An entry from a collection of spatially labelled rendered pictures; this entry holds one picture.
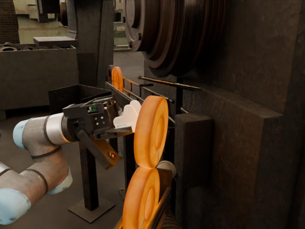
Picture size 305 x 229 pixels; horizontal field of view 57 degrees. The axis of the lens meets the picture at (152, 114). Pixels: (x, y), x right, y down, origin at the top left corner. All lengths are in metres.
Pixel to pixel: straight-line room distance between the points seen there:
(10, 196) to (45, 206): 1.27
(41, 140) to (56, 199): 1.26
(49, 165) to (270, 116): 0.54
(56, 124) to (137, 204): 0.26
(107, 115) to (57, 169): 0.21
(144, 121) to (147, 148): 0.05
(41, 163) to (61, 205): 1.18
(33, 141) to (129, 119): 0.25
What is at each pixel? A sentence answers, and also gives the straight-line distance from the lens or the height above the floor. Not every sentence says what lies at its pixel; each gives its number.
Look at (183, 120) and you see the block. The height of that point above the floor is 0.80.
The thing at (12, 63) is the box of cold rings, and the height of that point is 0.61.
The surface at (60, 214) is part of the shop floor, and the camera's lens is 1.83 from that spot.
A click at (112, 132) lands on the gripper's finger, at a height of 0.86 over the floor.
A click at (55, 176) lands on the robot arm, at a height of 0.73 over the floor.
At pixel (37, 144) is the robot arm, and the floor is 0.80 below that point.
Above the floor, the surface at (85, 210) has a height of 0.01.
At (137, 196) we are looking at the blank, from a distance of 0.57.
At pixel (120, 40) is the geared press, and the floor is 0.33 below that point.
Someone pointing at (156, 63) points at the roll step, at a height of 0.94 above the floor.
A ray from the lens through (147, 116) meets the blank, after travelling 0.55.
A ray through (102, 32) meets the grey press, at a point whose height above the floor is 0.88.
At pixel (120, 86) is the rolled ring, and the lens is 1.89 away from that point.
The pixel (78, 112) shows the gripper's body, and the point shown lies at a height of 0.89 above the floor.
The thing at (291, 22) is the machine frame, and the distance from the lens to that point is 0.72.
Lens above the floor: 1.10
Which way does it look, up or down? 19 degrees down
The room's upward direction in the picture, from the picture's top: straight up
